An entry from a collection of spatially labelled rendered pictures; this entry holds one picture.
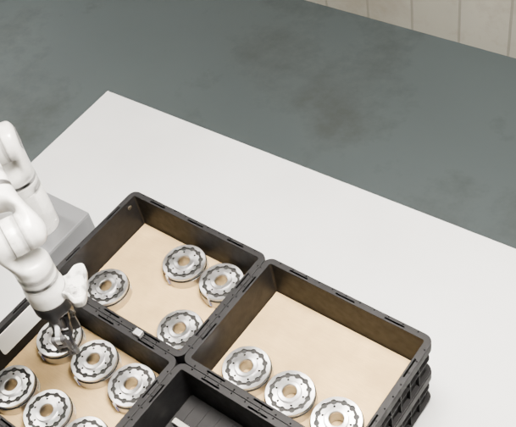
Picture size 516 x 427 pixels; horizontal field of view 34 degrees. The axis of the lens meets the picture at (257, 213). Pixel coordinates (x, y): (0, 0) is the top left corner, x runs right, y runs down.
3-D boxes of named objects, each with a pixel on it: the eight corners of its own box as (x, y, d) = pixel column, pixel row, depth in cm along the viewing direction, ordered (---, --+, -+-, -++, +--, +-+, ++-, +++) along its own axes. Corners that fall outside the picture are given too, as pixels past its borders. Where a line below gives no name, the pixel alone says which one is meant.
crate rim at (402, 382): (182, 365, 170) (180, 359, 168) (269, 262, 184) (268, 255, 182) (352, 468, 151) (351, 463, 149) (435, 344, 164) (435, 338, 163)
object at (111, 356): (62, 368, 180) (60, 366, 180) (94, 333, 185) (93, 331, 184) (95, 390, 175) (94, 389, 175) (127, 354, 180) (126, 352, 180)
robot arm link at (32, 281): (17, 305, 149) (63, 280, 151) (-18, 251, 138) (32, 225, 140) (5, 279, 154) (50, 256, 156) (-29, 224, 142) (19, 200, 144)
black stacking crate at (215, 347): (193, 389, 177) (181, 361, 169) (276, 289, 191) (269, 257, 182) (355, 490, 158) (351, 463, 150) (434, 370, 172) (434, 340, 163)
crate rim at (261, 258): (48, 284, 189) (44, 277, 188) (135, 196, 203) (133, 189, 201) (182, 365, 170) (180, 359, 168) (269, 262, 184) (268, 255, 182)
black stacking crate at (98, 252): (63, 307, 197) (46, 279, 188) (146, 222, 210) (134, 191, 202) (192, 388, 177) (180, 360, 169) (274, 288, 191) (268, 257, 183)
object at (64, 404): (13, 419, 174) (13, 418, 173) (48, 382, 178) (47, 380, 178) (47, 444, 169) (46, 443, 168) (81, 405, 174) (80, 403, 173)
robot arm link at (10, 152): (8, 110, 195) (33, 162, 208) (-32, 125, 194) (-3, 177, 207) (16, 134, 189) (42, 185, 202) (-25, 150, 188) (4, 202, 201)
